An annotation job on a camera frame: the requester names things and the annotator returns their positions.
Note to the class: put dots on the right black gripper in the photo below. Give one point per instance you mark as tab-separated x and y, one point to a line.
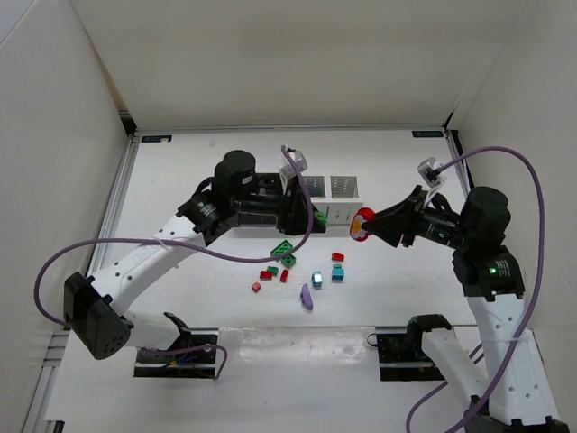
410	221

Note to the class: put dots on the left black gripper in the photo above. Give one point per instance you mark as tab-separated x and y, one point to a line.
291	211

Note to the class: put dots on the small green lego brick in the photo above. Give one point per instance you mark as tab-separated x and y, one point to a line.
320	216

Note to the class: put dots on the red flower lego piece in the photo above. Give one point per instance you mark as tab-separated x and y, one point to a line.
356	231

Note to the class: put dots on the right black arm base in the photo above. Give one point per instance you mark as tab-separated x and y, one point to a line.
400	359

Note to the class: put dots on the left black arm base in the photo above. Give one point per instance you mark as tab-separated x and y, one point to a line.
199	364

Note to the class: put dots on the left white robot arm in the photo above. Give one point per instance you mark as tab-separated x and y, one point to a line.
97	307

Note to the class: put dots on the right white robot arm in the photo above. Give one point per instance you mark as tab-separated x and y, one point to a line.
511	394

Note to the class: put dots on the red lego near teal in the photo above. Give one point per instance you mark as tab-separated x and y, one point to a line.
337	257

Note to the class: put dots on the white double bin container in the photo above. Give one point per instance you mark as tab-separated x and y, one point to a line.
338	197

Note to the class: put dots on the light blue lego brick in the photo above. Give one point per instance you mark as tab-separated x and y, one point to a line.
317	280

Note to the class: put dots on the teal lego brick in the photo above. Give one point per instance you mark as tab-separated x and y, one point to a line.
337	272

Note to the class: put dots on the small red lego brick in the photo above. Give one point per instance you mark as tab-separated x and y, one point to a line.
284	276

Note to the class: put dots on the flat purple lego piece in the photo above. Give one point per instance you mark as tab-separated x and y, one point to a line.
305	297

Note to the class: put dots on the red and green lego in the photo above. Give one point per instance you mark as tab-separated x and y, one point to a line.
269	273

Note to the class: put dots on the blue label right corner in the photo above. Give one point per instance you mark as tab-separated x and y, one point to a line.
427	134

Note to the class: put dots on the blue label corner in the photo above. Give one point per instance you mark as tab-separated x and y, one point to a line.
427	134
165	138

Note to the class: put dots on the blue label left corner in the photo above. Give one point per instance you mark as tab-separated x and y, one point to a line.
165	138

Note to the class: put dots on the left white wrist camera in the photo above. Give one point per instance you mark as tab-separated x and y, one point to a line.
290	163

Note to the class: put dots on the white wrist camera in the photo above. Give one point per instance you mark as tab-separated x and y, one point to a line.
290	163
429	170

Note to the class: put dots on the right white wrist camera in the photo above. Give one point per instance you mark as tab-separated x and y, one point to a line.
429	170

